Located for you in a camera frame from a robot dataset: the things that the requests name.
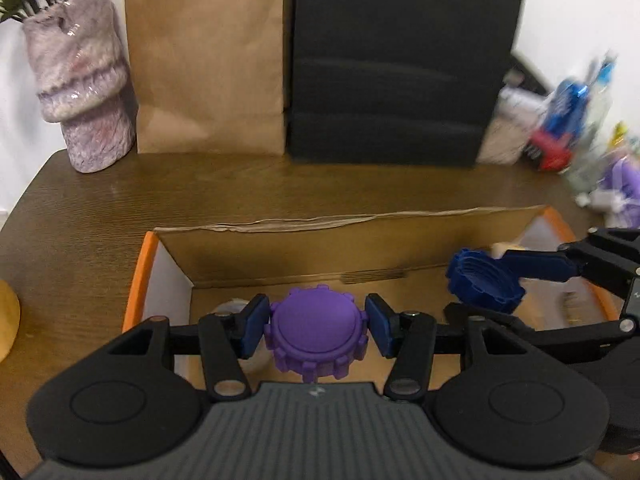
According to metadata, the red and black box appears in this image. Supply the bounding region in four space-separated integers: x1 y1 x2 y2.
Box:
522 130 577 174

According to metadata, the yellow-green snack packet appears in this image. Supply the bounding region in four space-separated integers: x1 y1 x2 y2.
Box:
606 121 640 157

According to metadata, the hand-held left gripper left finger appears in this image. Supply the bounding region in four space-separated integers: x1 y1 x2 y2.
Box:
107 294 271 404

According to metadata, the white charger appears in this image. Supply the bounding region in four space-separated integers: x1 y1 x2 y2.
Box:
575 189 621 212

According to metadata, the clear glass bottle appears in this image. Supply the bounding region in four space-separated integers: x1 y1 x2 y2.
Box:
565 51 617 192

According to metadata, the clear plastic seed container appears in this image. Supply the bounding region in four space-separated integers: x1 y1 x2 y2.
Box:
477 85 549 165

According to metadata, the yellow mug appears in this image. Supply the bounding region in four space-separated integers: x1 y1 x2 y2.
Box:
0 280 21 362

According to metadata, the red pumpkin-print cardboard box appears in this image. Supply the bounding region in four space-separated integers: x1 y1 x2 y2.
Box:
122 204 622 392

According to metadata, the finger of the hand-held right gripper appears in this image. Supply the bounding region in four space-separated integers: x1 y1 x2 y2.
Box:
500 227 640 302
444 302 640 366

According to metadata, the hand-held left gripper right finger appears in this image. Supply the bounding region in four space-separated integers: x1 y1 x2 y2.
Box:
364 292 532 404

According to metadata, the purple-white fuzzy vase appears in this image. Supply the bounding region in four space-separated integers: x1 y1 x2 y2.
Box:
22 0 137 174

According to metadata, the purple packet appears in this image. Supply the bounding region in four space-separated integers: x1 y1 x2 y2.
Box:
599 154 640 227

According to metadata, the blue gear-shaped cap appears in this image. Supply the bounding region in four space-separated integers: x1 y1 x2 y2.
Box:
445 247 526 315

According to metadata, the brown paper bag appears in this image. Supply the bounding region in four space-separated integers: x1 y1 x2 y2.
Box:
123 0 294 156

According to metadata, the black paper bag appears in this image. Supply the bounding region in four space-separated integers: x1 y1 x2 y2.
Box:
287 0 530 169

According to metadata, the purple gear-shaped cap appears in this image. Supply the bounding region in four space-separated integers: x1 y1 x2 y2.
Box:
269 285 370 380

